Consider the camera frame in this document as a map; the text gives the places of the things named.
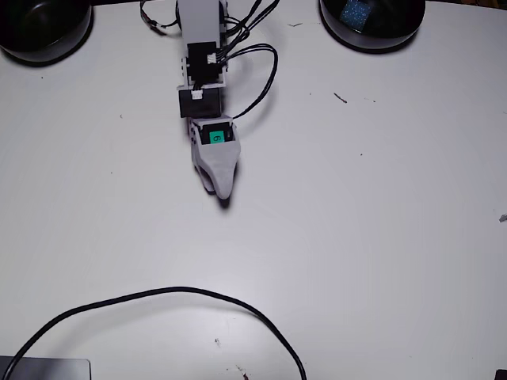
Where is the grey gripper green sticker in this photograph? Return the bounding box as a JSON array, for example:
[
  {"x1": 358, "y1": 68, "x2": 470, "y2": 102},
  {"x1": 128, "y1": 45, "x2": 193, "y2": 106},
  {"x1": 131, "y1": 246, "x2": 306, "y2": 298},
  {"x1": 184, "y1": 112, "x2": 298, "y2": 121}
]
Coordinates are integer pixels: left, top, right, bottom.
[{"x1": 187, "y1": 116, "x2": 242, "y2": 200}]

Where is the blue cube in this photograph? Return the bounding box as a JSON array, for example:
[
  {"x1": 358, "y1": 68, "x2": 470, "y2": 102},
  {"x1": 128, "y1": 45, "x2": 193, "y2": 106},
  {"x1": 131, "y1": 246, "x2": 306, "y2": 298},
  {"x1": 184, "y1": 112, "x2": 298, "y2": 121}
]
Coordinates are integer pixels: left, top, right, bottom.
[{"x1": 339, "y1": 0, "x2": 372, "y2": 33}]

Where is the black bowl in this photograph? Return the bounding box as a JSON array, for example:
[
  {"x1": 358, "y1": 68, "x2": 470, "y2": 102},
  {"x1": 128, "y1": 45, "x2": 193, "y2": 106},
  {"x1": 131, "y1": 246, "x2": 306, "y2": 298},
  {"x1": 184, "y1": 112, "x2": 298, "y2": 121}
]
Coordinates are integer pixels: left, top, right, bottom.
[
  {"x1": 318, "y1": 0, "x2": 427, "y2": 51},
  {"x1": 0, "y1": 0, "x2": 93, "y2": 65}
]

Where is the grey monitor stand base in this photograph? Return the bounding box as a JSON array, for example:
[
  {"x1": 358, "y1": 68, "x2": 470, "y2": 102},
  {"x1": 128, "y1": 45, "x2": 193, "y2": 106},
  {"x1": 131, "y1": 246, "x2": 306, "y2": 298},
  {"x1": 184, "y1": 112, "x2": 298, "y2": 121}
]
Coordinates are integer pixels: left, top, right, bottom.
[{"x1": 0, "y1": 355, "x2": 93, "y2": 380}]

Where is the long black power cable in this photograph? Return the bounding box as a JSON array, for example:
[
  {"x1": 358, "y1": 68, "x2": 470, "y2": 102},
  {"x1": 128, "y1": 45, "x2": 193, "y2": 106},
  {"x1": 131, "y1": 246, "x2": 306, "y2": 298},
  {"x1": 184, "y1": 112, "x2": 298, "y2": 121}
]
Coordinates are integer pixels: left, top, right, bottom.
[{"x1": 0, "y1": 286, "x2": 308, "y2": 380}]

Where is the black servo wire bundle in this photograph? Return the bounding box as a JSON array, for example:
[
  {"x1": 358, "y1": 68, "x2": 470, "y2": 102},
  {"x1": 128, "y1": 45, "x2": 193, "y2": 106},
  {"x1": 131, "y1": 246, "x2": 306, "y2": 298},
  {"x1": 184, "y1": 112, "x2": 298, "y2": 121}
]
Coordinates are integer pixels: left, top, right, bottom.
[
  {"x1": 219, "y1": 0, "x2": 281, "y2": 60},
  {"x1": 221, "y1": 44, "x2": 279, "y2": 120}
]

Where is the red and black cable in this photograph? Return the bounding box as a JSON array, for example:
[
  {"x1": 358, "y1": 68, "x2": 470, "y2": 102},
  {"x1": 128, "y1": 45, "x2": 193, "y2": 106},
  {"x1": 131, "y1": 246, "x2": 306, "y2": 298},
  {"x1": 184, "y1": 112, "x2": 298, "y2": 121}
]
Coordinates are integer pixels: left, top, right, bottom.
[{"x1": 139, "y1": 0, "x2": 184, "y2": 36}]

